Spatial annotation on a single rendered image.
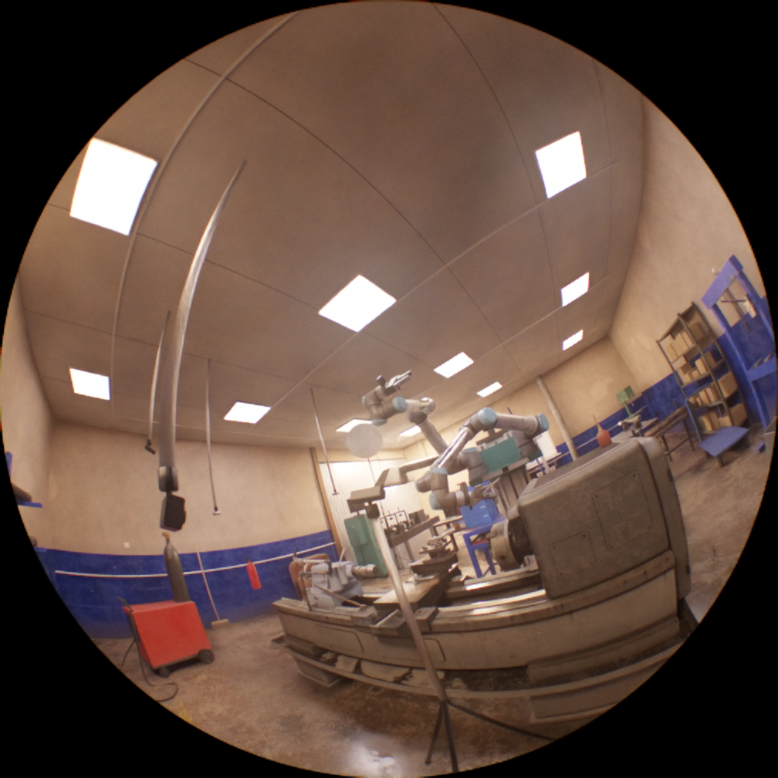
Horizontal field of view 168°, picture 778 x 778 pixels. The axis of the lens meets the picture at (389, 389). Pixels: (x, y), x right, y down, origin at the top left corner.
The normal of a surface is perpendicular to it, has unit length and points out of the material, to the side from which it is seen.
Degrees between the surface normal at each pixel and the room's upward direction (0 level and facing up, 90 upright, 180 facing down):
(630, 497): 90
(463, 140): 180
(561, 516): 90
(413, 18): 180
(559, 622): 90
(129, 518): 90
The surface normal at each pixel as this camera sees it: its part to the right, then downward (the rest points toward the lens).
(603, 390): -0.59, -0.17
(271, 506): 0.75, -0.48
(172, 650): 0.91, -0.39
